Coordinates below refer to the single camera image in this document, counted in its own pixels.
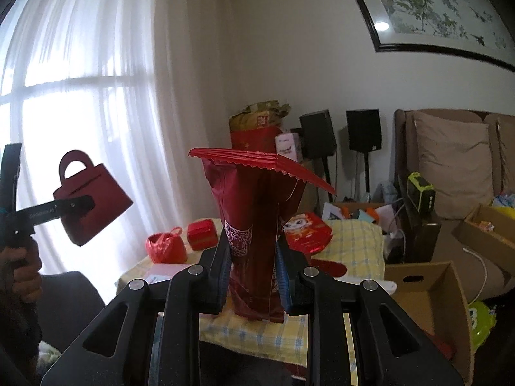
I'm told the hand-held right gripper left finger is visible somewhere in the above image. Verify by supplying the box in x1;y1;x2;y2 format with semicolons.
40;231;234;386

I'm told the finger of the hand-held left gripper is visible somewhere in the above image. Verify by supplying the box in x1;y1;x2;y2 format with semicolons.
16;195;96;226

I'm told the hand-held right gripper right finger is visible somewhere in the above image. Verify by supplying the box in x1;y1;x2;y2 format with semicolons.
276;235;467;386

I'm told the red handbag-shaped box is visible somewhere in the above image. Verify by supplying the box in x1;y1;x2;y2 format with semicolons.
53;150;133;247

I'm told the red plastic string ball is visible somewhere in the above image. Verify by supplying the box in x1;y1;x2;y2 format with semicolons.
145;227;188;265

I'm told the red foil pouch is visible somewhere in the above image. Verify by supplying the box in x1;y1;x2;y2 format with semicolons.
189;147;336;324

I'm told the person's left forearm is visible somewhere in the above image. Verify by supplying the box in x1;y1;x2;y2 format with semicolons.
0;298;43;374

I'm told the person's left hand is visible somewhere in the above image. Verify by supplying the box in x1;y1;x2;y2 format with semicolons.
0;247;43;302

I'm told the red tin box gold band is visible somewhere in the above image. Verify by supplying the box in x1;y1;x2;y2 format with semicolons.
187;219;219;251

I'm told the red cartoon envelope pack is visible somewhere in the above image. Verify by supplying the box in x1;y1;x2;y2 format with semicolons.
282;212;334;255

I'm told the yellow checked tablecloth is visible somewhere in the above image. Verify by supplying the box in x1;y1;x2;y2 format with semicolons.
115;217;387;348

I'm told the dark grey chair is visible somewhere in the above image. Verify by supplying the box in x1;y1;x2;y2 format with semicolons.
34;271;107;354

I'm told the cluttered small cardboard box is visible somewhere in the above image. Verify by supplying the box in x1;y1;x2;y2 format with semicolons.
322;201;393;234

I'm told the white sheer curtain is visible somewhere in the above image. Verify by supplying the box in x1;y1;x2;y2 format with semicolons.
0;0;238;286

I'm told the pink and white small box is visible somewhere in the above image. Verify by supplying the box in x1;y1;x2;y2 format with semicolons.
275;131;304;159

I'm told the dark wooden side table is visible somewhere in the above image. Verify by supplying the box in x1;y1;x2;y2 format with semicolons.
396;173;443;264

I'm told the red tea gift bag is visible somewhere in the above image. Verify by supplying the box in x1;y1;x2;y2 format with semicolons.
230;126;282;153

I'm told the black speaker on stand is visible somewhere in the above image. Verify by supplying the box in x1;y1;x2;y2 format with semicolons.
346;109;381;199
299;109;339;188

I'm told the green and black radio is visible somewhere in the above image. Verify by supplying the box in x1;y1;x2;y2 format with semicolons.
406;172;437;213

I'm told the gold foil bag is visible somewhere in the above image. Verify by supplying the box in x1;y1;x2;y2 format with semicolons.
229;100;291;131

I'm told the brown fabric sofa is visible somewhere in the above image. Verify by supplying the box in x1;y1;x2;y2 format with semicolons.
392;108;515;302

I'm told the green child's potty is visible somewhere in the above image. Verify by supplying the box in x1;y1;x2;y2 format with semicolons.
467;301;497;350

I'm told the shallow cardboard box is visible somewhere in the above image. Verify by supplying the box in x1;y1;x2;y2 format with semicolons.
451;203;515;256

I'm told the beige cushion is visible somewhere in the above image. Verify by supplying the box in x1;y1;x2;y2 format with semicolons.
412;111;501;210

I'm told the framed ink painting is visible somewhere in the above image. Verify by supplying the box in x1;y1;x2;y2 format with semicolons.
340;0;515;69

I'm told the white charging cable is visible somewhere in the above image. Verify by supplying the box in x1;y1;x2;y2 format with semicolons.
463;247;488;302

